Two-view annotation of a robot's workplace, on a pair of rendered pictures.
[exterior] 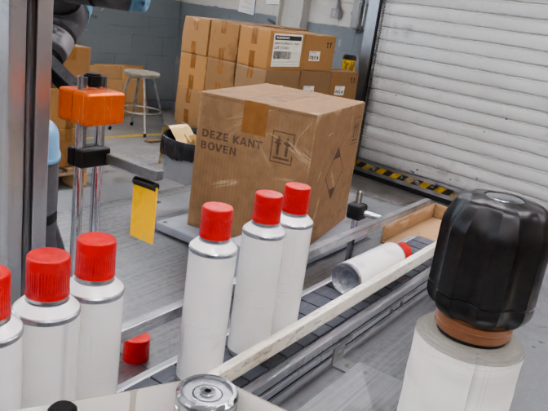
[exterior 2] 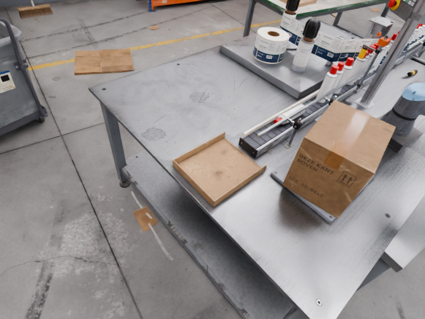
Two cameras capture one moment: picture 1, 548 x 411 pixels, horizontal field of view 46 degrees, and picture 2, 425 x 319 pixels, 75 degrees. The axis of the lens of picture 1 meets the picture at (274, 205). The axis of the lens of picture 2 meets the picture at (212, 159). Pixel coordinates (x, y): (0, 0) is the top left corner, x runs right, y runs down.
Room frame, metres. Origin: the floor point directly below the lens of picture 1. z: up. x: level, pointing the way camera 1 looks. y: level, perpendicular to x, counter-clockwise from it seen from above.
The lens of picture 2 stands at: (2.17, -0.33, 1.73)
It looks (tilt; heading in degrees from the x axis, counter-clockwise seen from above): 47 degrees down; 190
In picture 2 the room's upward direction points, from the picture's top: 8 degrees clockwise
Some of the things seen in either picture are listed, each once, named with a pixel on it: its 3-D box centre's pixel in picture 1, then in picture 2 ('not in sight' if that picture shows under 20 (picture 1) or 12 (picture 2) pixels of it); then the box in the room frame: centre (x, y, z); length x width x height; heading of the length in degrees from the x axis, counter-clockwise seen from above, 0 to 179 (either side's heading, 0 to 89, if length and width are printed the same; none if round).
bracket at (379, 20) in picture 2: not in sight; (382, 21); (0.14, 0.26, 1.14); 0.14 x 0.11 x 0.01; 147
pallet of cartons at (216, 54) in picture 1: (267, 104); not in sight; (4.89, 0.16, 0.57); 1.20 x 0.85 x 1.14; 141
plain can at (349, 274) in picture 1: (376, 263); (289, 115); (1.00, -0.18, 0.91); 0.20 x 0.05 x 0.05; 146
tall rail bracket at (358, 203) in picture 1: (363, 236); (290, 130); (1.12, -0.17, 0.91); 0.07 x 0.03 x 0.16; 57
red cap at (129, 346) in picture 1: (136, 346); not in sight; (0.74, 0.15, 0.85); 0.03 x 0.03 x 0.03
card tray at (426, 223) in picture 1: (461, 237); (219, 165); (1.39, -0.43, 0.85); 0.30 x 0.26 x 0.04; 147
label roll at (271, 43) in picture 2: not in sight; (270, 45); (0.38, -0.37, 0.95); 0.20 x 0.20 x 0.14
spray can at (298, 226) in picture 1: (286, 262); (327, 84); (0.76, -0.03, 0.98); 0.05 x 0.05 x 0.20
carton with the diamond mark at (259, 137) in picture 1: (279, 161); (336, 157); (1.31, 0.00, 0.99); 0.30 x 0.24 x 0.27; 158
